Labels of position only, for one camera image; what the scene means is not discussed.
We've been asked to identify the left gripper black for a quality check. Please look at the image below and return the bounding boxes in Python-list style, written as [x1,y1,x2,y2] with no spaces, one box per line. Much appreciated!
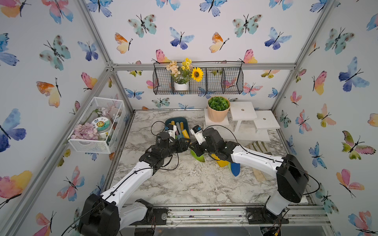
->
[161,138,191,160]

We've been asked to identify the yellow square scoop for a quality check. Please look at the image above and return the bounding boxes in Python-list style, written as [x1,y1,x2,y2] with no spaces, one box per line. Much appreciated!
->
[210,154,229,168]

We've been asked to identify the light blue shovel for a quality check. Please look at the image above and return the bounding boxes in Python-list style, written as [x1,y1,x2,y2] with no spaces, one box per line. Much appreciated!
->
[176,123,183,139]

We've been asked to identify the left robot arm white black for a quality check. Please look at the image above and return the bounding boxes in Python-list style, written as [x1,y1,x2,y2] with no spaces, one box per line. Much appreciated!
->
[76,132,191,236]

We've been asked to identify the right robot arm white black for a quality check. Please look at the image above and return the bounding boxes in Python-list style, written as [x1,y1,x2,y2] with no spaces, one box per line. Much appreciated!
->
[190,126,309,216]

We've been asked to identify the dark teal storage box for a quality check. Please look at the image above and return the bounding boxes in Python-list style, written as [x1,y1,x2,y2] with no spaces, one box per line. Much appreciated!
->
[165,117,190,139]

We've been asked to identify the white tiered stand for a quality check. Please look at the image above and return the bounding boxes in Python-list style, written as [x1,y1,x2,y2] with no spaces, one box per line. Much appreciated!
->
[204,102,280,142]

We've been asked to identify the terracotta pot green plant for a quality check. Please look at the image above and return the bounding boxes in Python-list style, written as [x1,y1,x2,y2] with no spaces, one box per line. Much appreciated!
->
[207,96,230,123]

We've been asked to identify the round green tin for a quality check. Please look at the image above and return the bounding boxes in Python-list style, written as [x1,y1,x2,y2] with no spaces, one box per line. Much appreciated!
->
[91,117,111,133]

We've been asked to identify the pink artificial flowers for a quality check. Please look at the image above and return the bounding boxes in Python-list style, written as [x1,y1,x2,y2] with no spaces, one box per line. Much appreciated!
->
[70,123,99,140]

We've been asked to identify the white pot with flowers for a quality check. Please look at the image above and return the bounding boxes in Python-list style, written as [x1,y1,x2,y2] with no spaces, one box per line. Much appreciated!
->
[166,58,204,91]

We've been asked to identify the blue shovel wooden handle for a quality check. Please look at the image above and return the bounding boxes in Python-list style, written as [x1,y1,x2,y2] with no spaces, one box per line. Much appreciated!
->
[231,163,241,177]

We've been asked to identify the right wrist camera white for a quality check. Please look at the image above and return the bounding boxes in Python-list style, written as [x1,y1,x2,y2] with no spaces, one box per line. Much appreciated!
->
[190,125,205,145]

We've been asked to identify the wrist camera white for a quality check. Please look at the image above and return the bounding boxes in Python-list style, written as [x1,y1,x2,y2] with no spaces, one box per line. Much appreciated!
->
[190,125,205,145]
[166,124,177,139]

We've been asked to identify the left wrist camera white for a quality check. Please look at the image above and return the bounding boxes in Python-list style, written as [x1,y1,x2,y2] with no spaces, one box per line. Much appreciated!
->
[166,124,177,139]

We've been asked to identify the white wire basket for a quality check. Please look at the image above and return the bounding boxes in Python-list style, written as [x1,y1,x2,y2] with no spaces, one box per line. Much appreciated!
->
[68,97,126,154]

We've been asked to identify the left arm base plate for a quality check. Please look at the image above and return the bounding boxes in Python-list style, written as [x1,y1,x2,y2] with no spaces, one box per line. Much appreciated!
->
[132,208,168,226]

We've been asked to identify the black wire wall basket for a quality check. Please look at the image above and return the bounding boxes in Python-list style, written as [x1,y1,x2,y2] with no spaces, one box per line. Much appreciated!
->
[152,61,244,96]

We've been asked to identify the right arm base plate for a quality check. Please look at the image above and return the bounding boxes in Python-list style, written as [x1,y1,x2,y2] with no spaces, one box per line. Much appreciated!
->
[246,207,289,224]

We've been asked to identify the aluminium front rail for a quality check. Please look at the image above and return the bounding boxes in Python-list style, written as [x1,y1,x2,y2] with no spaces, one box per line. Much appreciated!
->
[82,206,331,228]

